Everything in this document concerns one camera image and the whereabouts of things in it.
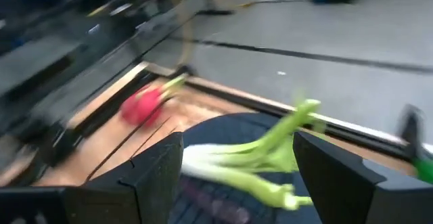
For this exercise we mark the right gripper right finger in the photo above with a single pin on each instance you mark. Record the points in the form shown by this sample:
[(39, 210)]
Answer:
[(355, 197)]

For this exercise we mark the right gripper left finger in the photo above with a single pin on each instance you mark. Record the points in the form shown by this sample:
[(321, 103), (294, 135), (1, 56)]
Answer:
[(101, 203)]

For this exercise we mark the white green leek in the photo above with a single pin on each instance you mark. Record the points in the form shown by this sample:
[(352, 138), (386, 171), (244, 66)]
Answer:
[(267, 156)]

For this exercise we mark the pink dragon fruit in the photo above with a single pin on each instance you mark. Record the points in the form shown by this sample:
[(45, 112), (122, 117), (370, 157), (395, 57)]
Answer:
[(142, 107)]

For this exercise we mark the black frame clamp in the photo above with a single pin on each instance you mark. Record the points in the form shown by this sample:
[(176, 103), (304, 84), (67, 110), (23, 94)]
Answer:
[(410, 124)]

